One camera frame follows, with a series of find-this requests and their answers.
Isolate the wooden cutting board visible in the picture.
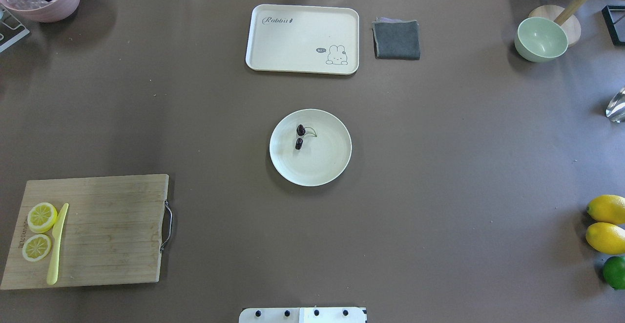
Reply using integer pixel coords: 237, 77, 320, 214
1, 174, 169, 290

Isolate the dark red cherry pair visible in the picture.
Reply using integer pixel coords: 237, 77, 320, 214
295, 124, 318, 150

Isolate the steel scoop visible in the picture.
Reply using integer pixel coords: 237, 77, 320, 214
605, 86, 625, 123

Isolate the cream round plate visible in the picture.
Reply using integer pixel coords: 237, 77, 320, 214
269, 109, 353, 187

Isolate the cream rabbit tray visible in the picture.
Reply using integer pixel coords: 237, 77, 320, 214
245, 4, 360, 75

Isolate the mint green bowl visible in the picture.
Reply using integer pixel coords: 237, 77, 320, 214
514, 17, 568, 63

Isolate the whole lemon front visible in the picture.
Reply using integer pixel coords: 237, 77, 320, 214
585, 222, 625, 256

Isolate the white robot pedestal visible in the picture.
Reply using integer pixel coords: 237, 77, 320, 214
238, 306, 368, 323

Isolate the green lime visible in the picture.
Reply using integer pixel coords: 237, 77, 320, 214
602, 256, 625, 290

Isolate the whole lemon rear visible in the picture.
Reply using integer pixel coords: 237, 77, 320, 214
586, 194, 625, 225

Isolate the lemon slice near edge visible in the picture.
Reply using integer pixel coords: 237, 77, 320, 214
27, 202, 58, 234

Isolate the whole lemon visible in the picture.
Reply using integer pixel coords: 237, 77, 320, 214
586, 194, 625, 225
585, 222, 625, 256

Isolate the wooden cup stand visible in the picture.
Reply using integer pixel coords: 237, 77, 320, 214
528, 0, 623, 47

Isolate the white cup rack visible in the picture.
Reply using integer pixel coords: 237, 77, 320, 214
0, 5, 30, 53

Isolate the grey folded cloth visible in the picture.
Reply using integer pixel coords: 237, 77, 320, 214
372, 17, 421, 60

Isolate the yellow plastic knife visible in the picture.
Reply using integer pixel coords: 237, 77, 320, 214
46, 203, 69, 286

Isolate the lemon slice inner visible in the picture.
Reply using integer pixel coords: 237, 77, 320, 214
22, 234, 53, 261

